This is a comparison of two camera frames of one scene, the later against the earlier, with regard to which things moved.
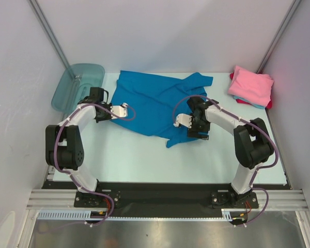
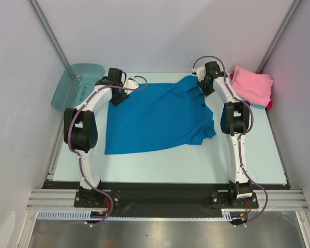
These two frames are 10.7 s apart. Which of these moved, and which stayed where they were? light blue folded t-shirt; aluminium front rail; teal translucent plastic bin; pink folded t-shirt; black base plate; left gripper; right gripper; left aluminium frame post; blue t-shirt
Moved: blue t-shirt; right gripper; left gripper
Stayed: aluminium front rail; pink folded t-shirt; light blue folded t-shirt; teal translucent plastic bin; left aluminium frame post; black base plate
